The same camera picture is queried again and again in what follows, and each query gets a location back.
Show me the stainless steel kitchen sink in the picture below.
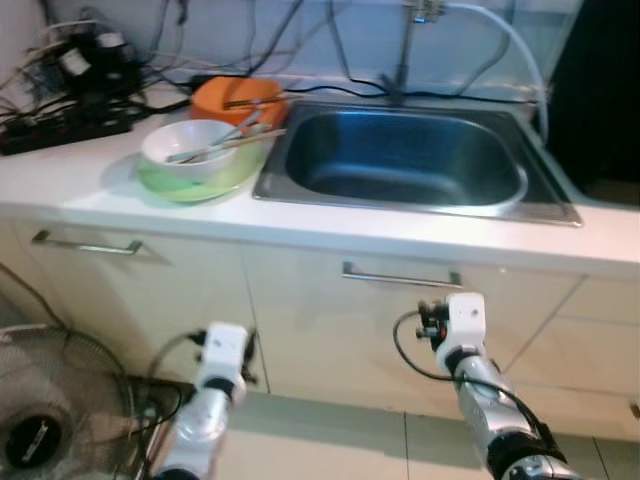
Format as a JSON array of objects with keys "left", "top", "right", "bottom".
[{"left": 252, "top": 100, "right": 583, "bottom": 227}]

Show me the long metal cabinet handle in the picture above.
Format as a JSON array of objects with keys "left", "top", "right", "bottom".
[{"left": 341, "top": 262, "right": 463, "bottom": 291}]

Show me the chrome sink faucet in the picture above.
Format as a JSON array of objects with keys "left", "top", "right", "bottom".
[{"left": 380, "top": 0, "right": 446, "bottom": 106}]

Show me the white bowl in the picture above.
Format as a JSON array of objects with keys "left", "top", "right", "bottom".
[{"left": 140, "top": 119, "right": 241, "bottom": 184}]

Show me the white water hose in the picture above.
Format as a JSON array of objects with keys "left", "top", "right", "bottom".
[{"left": 445, "top": 2, "right": 551, "bottom": 141}]

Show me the metal utensil across orange bowl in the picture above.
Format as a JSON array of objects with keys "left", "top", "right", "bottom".
[{"left": 222, "top": 96, "right": 286, "bottom": 109}]

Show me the floor fan with wire guard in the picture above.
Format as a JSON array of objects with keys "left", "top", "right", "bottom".
[{"left": 0, "top": 325, "right": 136, "bottom": 480}]

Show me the black wall cable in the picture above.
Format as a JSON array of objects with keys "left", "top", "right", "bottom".
[{"left": 328, "top": 0, "right": 389, "bottom": 93}]

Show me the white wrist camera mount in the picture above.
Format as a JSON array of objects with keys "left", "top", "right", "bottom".
[
  {"left": 195, "top": 322, "right": 251, "bottom": 393},
  {"left": 437, "top": 292, "right": 488, "bottom": 373}
]

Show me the light green plate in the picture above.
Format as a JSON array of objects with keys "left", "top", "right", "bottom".
[{"left": 135, "top": 130, "right": 271, "bottom": 205}]

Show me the white flat box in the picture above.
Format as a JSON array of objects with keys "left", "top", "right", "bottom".
[{"left": 140, "top": 80, "right": 196, "bottom": 109}]

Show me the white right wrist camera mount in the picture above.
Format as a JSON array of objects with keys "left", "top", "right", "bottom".
[{"left": 437, "top": 292, "right": 488, "bottom": 373}]

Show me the black power adapter cluster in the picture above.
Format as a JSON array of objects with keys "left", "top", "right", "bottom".
[{"left": 40, "top": 30, "right": 141, "bottom": 101}]

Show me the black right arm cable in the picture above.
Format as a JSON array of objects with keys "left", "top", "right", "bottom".
[{"left": 393, "top": 308, "right": 546, "bottom": 446}]

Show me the wooden chopstick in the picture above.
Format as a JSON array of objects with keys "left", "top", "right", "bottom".
[{"left": 165, "top": 128, "right": 286, "bottom": 164}]

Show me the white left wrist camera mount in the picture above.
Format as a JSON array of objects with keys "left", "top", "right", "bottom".
[{"left": 195, "top": 322, "right": 251, "bottom": 393}]

